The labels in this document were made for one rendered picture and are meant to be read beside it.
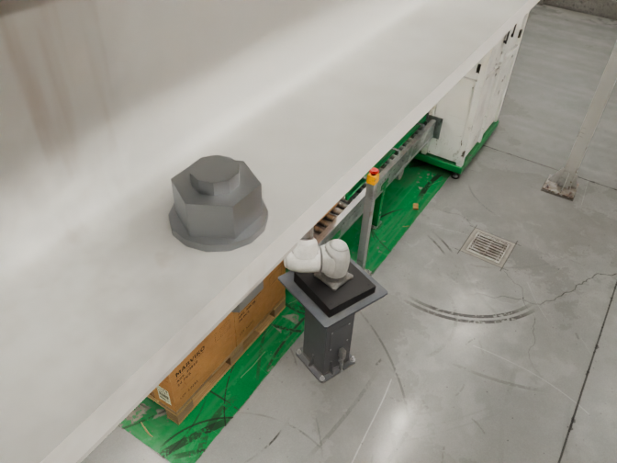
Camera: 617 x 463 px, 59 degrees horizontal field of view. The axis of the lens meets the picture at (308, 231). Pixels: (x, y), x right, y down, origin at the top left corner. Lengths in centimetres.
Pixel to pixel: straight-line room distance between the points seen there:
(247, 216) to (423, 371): 391
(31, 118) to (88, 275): 5
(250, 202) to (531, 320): 451
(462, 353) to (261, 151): 406
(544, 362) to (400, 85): 418
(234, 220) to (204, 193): 1
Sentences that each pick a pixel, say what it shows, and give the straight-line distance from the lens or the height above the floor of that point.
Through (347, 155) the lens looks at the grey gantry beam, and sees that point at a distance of 23.
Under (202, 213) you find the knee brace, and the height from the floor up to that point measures 312.
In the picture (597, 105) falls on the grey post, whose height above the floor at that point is 96.
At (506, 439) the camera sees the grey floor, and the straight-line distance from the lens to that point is 395.
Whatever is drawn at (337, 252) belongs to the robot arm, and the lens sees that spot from 319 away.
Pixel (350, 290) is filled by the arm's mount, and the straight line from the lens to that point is 334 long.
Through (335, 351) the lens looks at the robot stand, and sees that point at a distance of 380.
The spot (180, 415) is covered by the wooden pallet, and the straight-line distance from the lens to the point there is 373.
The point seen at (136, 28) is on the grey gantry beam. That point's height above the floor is 317.
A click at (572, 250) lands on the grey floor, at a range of 546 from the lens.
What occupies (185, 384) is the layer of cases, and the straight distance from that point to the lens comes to 356.
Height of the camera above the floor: 323
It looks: 41 degrees down
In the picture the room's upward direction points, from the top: 3 degrees clockwise
